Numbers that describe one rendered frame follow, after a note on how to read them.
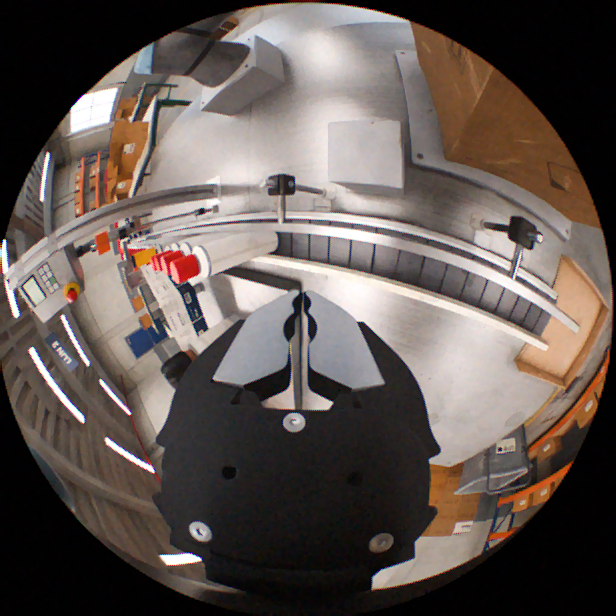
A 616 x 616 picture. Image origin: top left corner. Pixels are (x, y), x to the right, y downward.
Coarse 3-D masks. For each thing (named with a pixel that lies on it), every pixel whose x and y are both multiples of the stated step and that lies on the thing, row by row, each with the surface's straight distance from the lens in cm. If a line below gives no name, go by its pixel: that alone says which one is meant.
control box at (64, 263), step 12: (60, 252) 53; (72, 252) 59; (60, 264) 55; (72, 264) 56; (24, 276) 58; (36, 276) 57; (60, 276) 57; (72, 276) 58; (60, 288) 60; (84, 288) 62; (48, 300) 62; (60, 300) 62; (36, 312) 65; (48, 312) 65
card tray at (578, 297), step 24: (576, 264) 48; (552, 288) 49; (576, 288) 56; (576, 312) 60; (600, 312) 73; (552, 336) 56; (576, 336) 66; (528, 360) 55; (552, 360) 63; (576, 360) 74
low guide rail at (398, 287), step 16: (272, 256) 35; (320, 272) 29; (336, 272) 27; (352, 272) 27; (384, 288) 26; (400, 288) 26; (416, 288) 27; (448, 304) 27; (464, 304) 29; (480, 320) 30; (496, 320) 31; (528, 336) 37
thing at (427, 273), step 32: (224, 224) 49; (320, 224) 31; (352, 224) 29; (288, 256) 36; (320, 256) 32; (352, 256) 30; (384, 256) 29; (416, 256) 28; (448, 288) 30; (480, 288) 32; (512, 320) 38; (544, 320) 43
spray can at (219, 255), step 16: (224, 240) 29; (240, 240) 30; (256, 240) 32; (272, 240) 34; (192, 256) 26; (208, 256) 26; (224, 256) 27; (240, 256) 29; (256, 256) 33; (176, 272) 25; (192, 272) 26; (208, 272) 27
